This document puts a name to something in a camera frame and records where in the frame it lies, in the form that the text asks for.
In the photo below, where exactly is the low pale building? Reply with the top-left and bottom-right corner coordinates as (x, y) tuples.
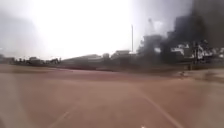
(109, 49), (138, 64)

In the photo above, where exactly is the grandstand with slanted roof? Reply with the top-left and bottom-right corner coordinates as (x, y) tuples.
(60, 53), (105, 70)

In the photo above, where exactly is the tall thin pole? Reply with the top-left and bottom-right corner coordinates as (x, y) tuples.
(130, 24), (135, 53)

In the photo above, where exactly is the distant row of trees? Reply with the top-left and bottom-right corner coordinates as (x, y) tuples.
(0, 54), (63, 66)

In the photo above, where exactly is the group of dark trees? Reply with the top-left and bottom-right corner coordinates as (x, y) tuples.
(136, 0), (224, 66)

